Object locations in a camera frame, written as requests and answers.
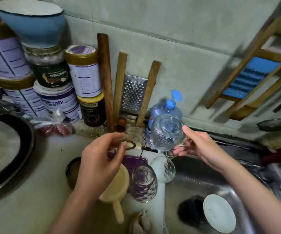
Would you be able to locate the person's left hand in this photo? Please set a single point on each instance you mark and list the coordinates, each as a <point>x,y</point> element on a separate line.
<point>99,168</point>

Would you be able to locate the person's right hand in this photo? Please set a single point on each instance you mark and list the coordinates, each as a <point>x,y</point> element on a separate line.
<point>204,146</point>

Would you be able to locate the brown amber glass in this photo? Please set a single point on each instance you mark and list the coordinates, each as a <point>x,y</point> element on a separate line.
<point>72,173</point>

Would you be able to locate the yellow mug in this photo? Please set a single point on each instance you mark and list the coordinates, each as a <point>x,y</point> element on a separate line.
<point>117,190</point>

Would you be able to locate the small clear glass cup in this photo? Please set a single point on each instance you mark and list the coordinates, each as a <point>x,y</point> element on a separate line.
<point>166,131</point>

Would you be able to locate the person's right forearm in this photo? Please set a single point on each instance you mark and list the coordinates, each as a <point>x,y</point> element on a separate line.
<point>260,197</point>

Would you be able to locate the stainless steel sink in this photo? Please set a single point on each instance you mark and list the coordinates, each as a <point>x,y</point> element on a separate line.
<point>189,178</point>

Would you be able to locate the purple plastic tray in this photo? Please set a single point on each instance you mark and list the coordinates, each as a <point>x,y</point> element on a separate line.
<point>135,163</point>

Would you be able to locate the small blue water bottle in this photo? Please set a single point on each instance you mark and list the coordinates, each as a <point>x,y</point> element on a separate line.
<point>162,107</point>

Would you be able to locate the plastic bag with red contents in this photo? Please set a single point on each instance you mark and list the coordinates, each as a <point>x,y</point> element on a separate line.
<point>52,126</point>

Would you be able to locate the white plate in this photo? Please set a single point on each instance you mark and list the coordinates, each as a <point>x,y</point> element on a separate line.
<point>219,213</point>

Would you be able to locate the mesh strainer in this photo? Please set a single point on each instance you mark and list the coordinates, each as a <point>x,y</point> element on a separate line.
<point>276,124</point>

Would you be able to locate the black wok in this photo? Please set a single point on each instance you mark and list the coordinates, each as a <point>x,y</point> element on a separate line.
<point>26,148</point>

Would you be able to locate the red container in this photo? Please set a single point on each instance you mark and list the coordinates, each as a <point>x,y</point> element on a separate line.
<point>279,156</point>

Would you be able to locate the wooden framed metal grater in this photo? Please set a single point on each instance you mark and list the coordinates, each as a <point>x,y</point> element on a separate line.
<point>134,92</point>

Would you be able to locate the wooden slicer with blue blade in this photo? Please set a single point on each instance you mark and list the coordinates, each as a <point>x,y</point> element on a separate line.
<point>250,70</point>

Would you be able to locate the wooden rolling pin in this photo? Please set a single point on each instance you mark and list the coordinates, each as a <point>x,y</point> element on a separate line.
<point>105,78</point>

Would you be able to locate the stack of labelled tin cans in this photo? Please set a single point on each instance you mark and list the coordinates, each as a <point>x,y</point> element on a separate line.
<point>43,75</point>

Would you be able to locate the blue enamel bowl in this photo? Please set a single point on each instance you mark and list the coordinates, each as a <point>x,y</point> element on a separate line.
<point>30,19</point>

